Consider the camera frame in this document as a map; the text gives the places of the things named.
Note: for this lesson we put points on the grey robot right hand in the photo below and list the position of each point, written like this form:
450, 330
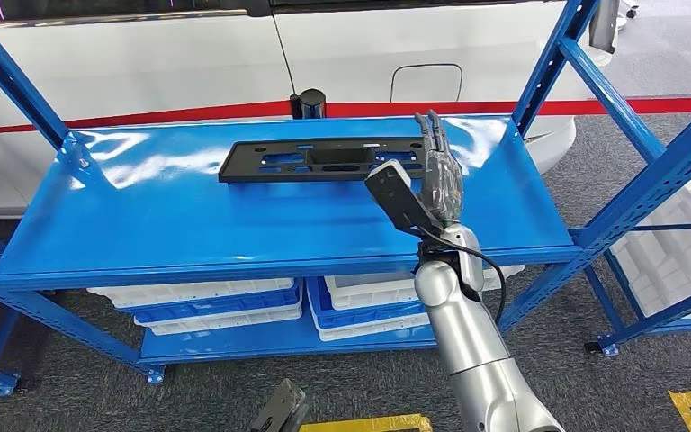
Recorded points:
444, 185

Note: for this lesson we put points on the black plastic panel part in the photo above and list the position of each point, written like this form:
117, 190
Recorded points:
250, 161

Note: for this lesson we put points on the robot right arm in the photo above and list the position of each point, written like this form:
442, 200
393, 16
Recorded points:
471, 340

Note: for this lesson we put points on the blue metal shelf rack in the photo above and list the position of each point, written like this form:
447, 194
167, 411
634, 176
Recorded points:
202, 226

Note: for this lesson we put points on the blue plastic bin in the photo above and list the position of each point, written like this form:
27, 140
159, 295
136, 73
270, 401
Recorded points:
220, 305
351, 317

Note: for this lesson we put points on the blue rack with crates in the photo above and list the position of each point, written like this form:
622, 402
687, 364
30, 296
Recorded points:
614, 322

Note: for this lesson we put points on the white plastic crates stack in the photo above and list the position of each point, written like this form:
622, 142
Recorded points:
673, 256

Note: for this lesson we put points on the white car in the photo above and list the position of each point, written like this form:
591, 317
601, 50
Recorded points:
143, 65

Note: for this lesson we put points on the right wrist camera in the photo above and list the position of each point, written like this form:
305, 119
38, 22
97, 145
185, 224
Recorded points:
396, 197

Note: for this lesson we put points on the black cylinder post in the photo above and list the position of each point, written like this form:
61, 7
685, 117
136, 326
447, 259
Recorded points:
311, 104

